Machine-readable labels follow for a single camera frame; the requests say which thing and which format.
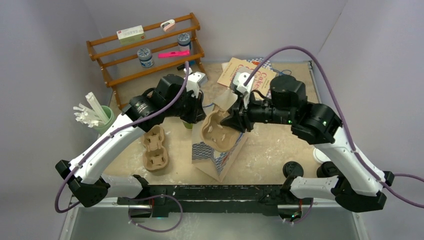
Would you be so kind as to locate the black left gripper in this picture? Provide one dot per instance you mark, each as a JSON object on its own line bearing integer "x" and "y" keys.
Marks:
{"x": 197, "y": 114}

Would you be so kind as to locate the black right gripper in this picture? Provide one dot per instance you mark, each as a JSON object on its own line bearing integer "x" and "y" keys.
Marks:
{"x": 241, "y": 119}

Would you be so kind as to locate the single brown pulp carrier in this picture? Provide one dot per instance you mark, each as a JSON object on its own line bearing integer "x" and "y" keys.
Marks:
{"x": 219, "y": 137}

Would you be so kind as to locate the blue checkered paper bag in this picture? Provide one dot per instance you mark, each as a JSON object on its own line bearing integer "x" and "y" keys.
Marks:
{"x": 214, "y": 163}

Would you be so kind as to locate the brown pulp cup carrier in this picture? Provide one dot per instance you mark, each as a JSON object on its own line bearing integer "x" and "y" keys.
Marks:
{"x": 155, "y": 157}

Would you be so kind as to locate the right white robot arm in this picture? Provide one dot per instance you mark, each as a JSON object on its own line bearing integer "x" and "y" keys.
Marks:
{"x": 359, "y": 186}

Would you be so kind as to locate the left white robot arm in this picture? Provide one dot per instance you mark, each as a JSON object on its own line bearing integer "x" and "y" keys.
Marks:
{"x": 173, "y": 96}

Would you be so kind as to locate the green paper coffee cup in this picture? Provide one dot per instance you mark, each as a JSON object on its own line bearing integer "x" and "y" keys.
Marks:
{"x": 188, "y": 125}

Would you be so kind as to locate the black blue marker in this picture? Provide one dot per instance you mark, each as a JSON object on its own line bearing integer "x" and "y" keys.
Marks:
{"x": 182, "y": 66}

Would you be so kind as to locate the beige cakes paper bag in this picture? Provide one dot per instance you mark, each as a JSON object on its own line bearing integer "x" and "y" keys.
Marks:
{"x": 262, "y": 78}

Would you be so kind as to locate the pink marker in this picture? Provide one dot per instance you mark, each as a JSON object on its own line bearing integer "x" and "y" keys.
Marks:
{"x": 173, "y": 54}

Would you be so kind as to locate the blue patterned jar right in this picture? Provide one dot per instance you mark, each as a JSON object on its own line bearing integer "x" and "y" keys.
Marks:
{"x": 184, "y": 42}

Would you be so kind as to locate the blue patterned jar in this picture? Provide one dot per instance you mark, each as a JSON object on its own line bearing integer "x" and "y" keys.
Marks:
{"x": 184, "y": 42}
{"x": 145, "y": 57}

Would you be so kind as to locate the blue patterned jar left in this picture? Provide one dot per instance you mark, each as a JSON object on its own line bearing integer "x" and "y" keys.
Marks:
{"x": 145, "y": 57}

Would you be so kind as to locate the black cup lid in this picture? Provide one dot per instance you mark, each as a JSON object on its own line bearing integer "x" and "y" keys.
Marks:
{"x": 292, "y": 168}

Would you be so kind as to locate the wooden three-tier shelf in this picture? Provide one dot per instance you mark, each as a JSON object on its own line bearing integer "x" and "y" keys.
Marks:
{"x": 157, "y": 47}

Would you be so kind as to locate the pink white small tool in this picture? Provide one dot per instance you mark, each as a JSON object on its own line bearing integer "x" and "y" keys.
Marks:
{"x": 168, "y": 26}

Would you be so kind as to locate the white cup lid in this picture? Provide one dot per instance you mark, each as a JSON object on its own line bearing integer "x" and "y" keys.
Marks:
{"x": 319, "y": 156}

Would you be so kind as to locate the green straw holder cup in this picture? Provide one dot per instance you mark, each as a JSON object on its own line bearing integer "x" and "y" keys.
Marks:
{"x": 102, "y": 127}

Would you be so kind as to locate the white green box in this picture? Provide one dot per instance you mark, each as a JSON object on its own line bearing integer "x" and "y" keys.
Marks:
{"x": 131, "y": 35}

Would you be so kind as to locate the white wrapped straws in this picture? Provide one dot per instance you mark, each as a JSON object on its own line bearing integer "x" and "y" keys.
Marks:
{"x": 91, "y": 116}

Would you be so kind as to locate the black lid stack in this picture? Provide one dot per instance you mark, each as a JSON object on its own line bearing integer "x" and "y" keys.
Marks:
{"x": 327, "y": 169}

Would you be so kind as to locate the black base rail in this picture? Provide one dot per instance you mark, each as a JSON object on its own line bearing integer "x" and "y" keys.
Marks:
{"x": 267, "y": 199}

